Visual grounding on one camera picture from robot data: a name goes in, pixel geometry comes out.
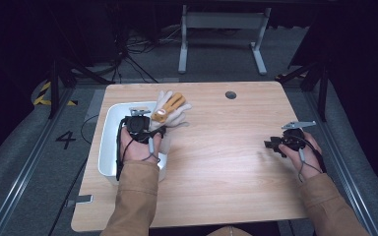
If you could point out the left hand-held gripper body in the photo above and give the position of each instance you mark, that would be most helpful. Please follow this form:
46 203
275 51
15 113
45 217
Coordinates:
137 124

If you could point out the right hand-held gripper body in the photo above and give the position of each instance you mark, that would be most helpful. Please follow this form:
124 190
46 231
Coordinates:
292 139

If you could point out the white plastic bin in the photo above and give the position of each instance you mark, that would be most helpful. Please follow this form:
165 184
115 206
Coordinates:
110 150

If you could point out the person's left hand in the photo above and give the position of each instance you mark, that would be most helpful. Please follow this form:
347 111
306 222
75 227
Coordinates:
138 150

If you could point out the person's right hand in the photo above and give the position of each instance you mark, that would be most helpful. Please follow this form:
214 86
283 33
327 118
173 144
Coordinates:
308 160

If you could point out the black metal stand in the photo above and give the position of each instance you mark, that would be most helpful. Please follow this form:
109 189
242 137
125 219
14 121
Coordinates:
54 88
323 95

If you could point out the round grey table grommet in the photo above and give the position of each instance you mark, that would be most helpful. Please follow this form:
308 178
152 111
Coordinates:
230 95

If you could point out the person's tan trouser leg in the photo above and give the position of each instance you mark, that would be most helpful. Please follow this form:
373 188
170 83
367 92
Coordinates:
228 232

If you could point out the yellow black floor tape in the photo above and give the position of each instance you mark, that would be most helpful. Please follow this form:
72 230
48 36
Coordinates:
41 95

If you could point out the grey metal table bracket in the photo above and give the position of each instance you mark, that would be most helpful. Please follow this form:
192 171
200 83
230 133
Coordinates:
83 199

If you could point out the grey metal desk frame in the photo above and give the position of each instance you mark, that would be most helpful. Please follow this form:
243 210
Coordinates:
223 20

